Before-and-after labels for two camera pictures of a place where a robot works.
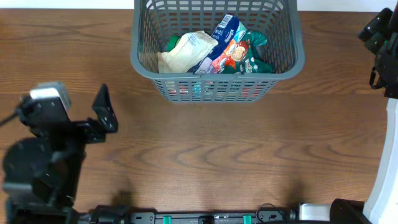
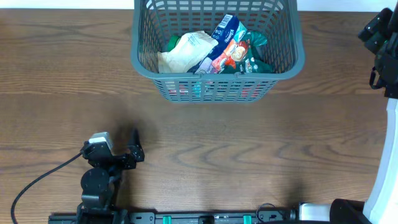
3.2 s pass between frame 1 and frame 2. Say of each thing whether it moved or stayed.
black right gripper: stayed
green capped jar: stayed
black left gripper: moved
